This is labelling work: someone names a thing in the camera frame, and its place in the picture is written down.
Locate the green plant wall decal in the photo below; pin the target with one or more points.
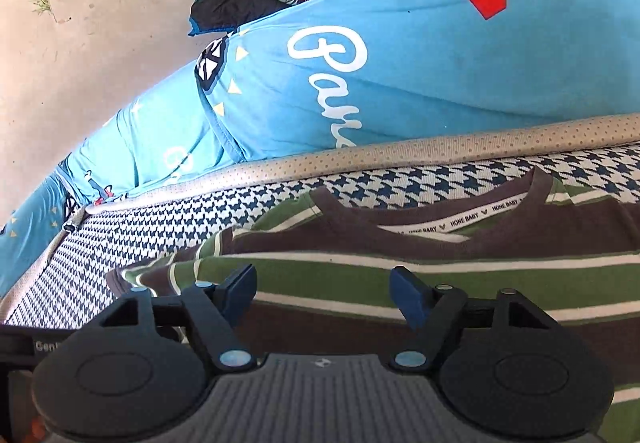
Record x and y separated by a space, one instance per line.
42 3

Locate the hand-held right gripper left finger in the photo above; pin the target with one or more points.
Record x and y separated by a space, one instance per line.
240 290

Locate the blue printed duvet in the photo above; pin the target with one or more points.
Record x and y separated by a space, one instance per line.
400 73

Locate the houndstooth patterned mattress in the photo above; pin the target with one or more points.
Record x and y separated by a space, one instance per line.
125 233

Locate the green brown striped shirt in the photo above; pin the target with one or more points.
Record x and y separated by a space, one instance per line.
350 268

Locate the dark folded blanket pile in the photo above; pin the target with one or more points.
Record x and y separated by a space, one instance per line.
235 5

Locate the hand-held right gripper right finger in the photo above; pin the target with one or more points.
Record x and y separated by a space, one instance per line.
407 295

